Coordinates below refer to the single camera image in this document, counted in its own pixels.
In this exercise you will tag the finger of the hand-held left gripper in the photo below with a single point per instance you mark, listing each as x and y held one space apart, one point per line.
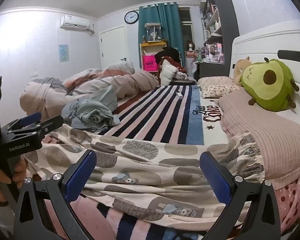
52 123
31 119

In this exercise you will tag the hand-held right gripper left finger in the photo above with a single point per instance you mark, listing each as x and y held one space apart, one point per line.
80 175

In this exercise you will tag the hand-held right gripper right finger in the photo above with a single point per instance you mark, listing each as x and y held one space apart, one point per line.
215 177

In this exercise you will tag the cream bear print pants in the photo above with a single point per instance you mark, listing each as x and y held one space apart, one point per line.
140 160

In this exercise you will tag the person's left hand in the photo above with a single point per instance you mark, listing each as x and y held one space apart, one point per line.
1 180

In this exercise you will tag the light blue clothes pile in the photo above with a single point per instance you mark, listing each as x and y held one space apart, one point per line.
95 110

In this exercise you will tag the pink ribbed pillow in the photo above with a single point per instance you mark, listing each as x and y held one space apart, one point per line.
265 135

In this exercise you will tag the pink polka dot cloth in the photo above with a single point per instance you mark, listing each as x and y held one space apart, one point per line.
293 200

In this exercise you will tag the striped pink navy blanket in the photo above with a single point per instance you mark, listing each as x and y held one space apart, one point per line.
160 115

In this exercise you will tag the pink grey crumpled duvet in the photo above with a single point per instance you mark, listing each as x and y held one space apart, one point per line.
130 82

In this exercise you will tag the small white box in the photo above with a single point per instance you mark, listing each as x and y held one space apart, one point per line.
179 95

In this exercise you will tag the floral pillow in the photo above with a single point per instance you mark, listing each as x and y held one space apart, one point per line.
216 86

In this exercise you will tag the white door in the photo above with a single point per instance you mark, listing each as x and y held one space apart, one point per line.
113 47

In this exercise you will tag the white air conditioner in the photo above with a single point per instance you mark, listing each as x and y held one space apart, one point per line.
73 22

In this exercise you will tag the green avocado plush toy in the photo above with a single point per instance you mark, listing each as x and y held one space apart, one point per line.
277 92

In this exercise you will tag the dark grey desk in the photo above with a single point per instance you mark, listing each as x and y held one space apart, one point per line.
212 70

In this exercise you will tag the brown animal plush toy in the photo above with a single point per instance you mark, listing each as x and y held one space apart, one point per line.
238 71

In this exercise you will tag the white puffer jacket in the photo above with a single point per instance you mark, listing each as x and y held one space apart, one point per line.
168 73

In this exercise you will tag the pink shopping bag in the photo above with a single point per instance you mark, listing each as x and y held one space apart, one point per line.
150 63

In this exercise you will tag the yellow shelf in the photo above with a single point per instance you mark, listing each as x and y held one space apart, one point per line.
152 44

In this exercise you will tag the dark clothes pile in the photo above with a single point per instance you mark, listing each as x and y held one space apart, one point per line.
170 53

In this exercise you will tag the mannequin head with wig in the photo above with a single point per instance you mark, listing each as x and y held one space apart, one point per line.
190 47

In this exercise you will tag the glass display case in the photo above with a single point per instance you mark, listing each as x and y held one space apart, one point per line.
153 32

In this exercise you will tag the white bed headboard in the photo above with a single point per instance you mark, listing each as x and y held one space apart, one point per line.
265 45

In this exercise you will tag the window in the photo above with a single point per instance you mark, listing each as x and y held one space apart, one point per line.
185 30

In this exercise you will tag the teal curtain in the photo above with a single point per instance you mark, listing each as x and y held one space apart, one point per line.
170 25

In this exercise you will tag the dark grey bookshelf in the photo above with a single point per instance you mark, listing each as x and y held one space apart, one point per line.
226 15

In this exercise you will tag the blue wall poster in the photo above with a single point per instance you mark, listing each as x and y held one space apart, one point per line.
63 53

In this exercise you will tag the round wall clock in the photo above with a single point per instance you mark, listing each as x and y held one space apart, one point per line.
131 17

